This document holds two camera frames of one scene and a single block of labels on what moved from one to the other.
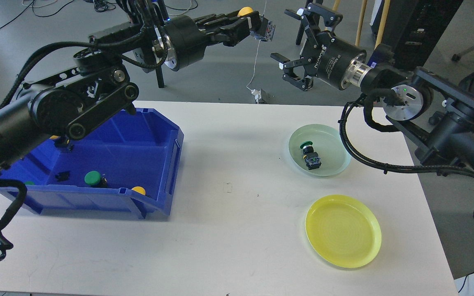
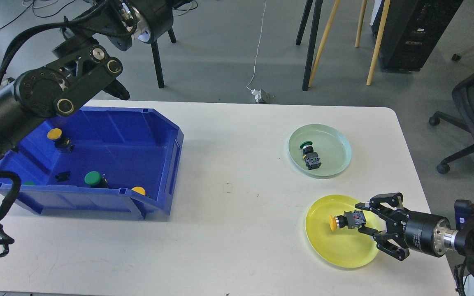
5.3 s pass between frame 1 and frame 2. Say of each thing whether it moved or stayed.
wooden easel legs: stayed
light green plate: stayed
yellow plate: stayed
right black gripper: moved
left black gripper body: moved
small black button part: stayed
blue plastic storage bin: stayed
